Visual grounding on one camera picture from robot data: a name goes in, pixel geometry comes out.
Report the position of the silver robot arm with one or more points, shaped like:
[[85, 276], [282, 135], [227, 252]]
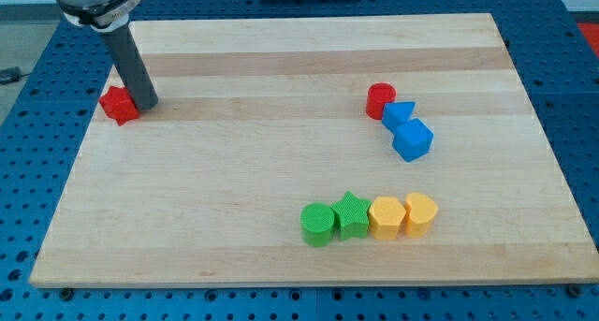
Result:
[[101, 15]]

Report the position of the green star block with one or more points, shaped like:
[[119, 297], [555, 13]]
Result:
[[351, 216]]

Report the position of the red star block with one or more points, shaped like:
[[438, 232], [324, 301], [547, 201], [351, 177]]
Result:
[[118, 105]]

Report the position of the green cylinder block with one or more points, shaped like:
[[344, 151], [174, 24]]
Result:
[[317, 221]]

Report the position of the light wooden board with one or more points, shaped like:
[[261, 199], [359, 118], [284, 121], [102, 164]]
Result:
[[259, 118]]

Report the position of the red cylinder block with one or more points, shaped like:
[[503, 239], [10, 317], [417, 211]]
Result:
[[379, 94]]

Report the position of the blue triangle block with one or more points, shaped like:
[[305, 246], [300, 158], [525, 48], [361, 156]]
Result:
[[397, 113]]

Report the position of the yellow hexagon block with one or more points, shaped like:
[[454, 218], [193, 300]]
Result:
[[386, 215]]

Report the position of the blue cube block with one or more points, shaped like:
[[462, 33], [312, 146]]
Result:
[[412, 140]]

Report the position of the yellow heart block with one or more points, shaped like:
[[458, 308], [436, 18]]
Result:
[[421, 212]]

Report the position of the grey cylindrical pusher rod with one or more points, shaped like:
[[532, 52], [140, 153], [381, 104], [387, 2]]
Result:
[[125, 55]]

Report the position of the black device on floor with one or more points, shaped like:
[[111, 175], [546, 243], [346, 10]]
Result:
[[10, 75]]

